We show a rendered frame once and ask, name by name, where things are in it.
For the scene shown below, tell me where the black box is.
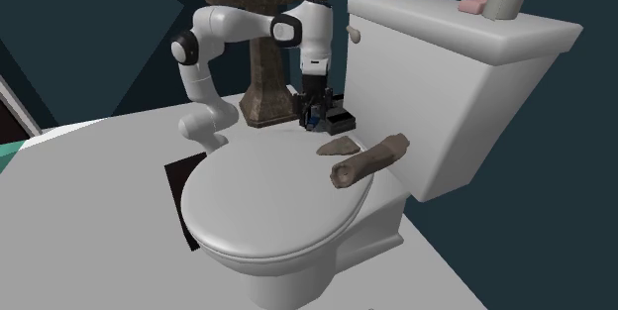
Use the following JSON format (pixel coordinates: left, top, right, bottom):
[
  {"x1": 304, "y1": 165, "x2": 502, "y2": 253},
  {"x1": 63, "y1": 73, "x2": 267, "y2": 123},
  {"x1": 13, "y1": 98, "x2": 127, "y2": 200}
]
[{"x1": 327, "y1": 95, "x2": 358, "y2": 137}]

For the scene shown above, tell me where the brown flat stone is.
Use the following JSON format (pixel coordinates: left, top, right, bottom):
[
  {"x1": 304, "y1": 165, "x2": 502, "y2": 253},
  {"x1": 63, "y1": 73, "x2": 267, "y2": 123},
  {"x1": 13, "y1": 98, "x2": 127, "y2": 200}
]
[{"x1": 316, "y1": 135, "x2": 362, "y2": 157}]

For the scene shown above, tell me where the brown marble pedestal sink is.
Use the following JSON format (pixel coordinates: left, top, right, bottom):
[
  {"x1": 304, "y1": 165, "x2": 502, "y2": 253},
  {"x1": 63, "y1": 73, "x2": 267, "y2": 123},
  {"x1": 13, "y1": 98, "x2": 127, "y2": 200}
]
[{"x1": 193, "y1": 0, "x2": 331, "y2": 130}]

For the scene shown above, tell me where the pink soap bar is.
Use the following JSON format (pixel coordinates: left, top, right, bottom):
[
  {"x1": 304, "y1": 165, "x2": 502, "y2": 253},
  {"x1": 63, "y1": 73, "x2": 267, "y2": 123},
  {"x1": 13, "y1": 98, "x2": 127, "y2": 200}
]
[{"x1": 457, "y1": 0, "x2": 489, "y2": 15}]

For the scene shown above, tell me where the white toilet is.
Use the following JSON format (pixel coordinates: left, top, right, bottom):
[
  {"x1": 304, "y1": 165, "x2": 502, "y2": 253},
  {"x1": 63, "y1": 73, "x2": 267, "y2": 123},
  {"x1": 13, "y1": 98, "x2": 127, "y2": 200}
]
[{"x1": 180, "y1": 0, "x2": 584, "y2": 310}]

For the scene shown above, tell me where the dark robot stand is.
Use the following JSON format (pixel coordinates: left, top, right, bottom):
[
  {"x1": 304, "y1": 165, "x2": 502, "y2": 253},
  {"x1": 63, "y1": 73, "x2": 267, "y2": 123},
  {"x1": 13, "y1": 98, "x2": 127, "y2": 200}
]
[{"x1": 163, "y1": 151, "x2": 209, "y2": 253}]

